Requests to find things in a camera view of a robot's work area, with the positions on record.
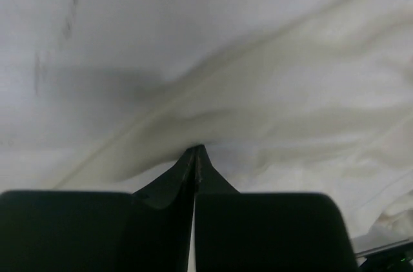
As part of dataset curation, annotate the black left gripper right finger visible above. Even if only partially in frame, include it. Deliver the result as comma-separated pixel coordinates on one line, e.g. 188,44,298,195
194,146,358,271

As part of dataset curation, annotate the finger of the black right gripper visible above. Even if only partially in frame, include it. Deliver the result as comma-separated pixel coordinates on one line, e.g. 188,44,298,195
356,238,412,272

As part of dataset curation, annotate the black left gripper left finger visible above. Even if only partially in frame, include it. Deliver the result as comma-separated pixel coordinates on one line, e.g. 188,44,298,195
1,148,196,271

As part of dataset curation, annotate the white t shirt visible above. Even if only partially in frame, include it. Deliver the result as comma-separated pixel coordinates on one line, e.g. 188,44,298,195
51,0,413,240

